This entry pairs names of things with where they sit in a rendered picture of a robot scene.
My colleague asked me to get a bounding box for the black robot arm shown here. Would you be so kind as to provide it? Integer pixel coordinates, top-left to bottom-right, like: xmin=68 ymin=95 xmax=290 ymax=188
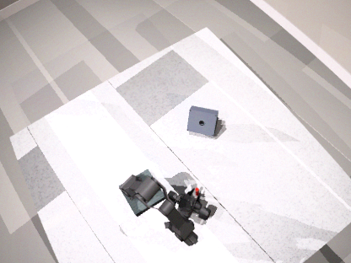
xmin=119 ymin=174 xmax=198 ymax=246

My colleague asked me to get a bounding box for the grey sloped panel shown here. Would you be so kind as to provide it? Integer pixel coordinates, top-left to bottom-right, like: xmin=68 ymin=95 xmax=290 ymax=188
xmin=186 ymin=105 xmax=219 ymax=136

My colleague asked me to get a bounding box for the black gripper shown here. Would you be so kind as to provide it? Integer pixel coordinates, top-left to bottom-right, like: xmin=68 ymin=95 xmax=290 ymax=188
xmin=168 ymin=188 xmax=211 ymax=221

